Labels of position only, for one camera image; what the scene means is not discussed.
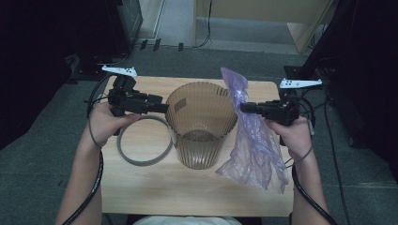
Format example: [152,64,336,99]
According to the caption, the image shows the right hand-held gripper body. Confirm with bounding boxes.
[266,78,323,127]

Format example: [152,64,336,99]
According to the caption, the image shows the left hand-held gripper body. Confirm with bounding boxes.
[101,65,149,118]

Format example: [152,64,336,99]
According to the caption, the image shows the purple plastic bag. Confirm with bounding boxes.
[215,67,290,194]

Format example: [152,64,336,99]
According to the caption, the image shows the grey bin rim ring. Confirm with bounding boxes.
[116,114,174,167]

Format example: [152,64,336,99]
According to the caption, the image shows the brown translucent ribbed bin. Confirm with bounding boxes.
[164,82,238,171]

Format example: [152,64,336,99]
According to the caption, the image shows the person's right hand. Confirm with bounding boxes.
[266,116,314,161]

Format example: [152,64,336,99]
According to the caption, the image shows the person's left hand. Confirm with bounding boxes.
[88,102,142,148]

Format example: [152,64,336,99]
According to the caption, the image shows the black equipment cabinet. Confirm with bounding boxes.
[74,0,145,57]

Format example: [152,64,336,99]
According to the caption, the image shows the black metal stand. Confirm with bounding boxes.
[283,0,360,90]

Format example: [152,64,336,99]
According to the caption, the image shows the dark curtain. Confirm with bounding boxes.
[0,0,78,151]
[325,0,398,182]

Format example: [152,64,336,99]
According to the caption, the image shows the person's white shirt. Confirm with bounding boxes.
[132,215,243,225]

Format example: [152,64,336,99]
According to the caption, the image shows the black floor base plate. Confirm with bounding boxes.
[67,54,111,83]

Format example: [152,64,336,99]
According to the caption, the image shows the grey left wrist cord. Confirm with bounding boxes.
[87,114,103,150]

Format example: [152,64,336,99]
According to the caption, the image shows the grey wrist cord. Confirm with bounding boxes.
[283,144,314,169]
[87,114,103,150]

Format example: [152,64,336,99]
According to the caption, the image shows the grey right wrist cord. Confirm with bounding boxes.
[283,144,314,169]

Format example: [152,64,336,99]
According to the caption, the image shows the long black floor cable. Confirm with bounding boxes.
[323,92,352,225]

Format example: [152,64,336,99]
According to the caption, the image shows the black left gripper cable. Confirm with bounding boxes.
[61,73,115,225]

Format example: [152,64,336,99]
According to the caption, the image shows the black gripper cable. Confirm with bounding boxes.
[61,73,115,225]
[291,95,340,225]

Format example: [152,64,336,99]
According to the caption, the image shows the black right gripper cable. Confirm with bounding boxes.
[291,95,340,225]

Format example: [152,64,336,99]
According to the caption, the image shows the black hanging cable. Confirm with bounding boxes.
[191,0,214,50]

